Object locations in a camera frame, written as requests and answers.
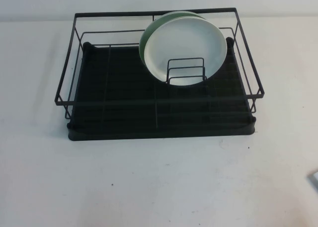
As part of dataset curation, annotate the white round plate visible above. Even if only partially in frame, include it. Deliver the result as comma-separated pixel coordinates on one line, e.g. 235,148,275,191
143,14,227,86

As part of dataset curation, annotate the green round plate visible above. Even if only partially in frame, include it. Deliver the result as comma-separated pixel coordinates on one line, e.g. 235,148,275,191
138,10,207,66

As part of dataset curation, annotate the black plastic drip tray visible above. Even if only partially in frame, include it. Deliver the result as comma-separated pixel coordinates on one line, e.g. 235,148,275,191
66,37,256,141

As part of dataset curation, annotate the black wire dish rack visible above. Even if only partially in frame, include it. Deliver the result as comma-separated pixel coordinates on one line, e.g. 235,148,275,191
54,7,264,120

